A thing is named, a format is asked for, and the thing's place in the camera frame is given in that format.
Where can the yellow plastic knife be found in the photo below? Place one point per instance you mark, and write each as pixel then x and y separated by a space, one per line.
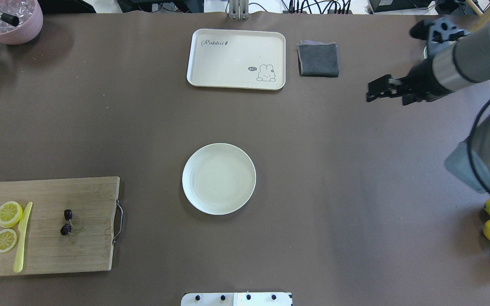
pixel 20 252

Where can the pink bowl with ice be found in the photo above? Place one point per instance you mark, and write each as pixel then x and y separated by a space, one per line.
pixel 20 21

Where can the dark red cherry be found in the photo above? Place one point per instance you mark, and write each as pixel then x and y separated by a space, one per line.
pixel 68 214
pixel 66 230

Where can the cream round plate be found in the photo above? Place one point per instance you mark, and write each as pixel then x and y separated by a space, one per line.
pixel 219 179

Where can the grey folded cloth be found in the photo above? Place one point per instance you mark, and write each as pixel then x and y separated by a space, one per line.
pixel 317 59

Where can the lemon slice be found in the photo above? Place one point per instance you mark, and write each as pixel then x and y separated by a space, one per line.
pixel 11 213
pixel 8 239

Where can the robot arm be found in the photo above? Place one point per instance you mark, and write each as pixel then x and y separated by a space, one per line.
pixel 449 126

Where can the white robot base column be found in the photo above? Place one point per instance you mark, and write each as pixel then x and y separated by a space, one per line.
pixel 237 299

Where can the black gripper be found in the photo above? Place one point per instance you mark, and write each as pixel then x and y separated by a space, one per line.
pixel 423 78

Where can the wooden glass stand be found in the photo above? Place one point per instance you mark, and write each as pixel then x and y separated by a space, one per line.
pixel 484 16

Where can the aluminium frame post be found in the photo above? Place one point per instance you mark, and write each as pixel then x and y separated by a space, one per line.
pixel 238 9

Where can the cream rabbit tray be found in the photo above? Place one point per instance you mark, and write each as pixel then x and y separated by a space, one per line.
pixel 224 58

